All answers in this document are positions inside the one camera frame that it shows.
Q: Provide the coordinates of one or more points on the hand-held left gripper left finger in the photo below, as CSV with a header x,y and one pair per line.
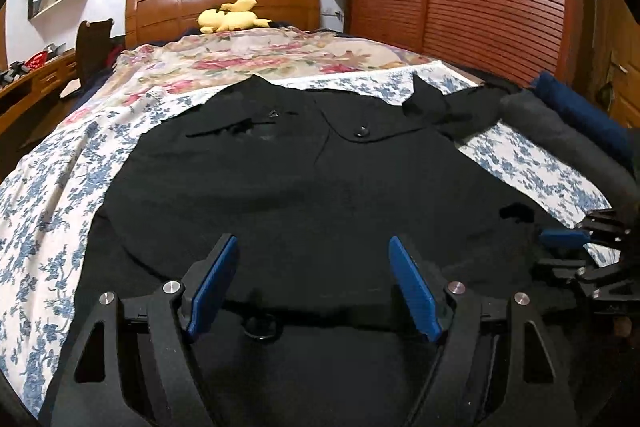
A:
x,y
215,287

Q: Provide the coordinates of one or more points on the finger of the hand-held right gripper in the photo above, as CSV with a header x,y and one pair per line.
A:
x,y
565,238
560,268

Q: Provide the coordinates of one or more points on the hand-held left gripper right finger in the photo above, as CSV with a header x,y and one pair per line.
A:
x,y
415,287

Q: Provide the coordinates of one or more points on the black shirt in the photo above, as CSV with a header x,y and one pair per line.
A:
x,y
300,187

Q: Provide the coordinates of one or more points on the grey folded cloth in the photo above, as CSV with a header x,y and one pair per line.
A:
x,y
565,142

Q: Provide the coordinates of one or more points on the navy folded cloth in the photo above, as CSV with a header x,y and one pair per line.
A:
x,y
585,112

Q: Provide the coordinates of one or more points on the blue floral bed sheet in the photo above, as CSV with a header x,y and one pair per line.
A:
x,y
50,217

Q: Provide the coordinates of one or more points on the wooden door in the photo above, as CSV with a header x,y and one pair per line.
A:
x,y
620,57

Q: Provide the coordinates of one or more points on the pink floral quilt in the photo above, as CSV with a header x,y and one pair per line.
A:
x,y
280,52

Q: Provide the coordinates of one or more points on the wooden desk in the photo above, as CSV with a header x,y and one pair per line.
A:
x,y
30,102

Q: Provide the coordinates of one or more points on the dark brown chair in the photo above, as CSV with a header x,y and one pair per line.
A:
x,y
92,49

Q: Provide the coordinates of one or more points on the yellow plush toy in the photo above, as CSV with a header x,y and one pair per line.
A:
x,y
227,19

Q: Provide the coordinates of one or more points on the red object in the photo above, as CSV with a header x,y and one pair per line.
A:
x,y
36,61

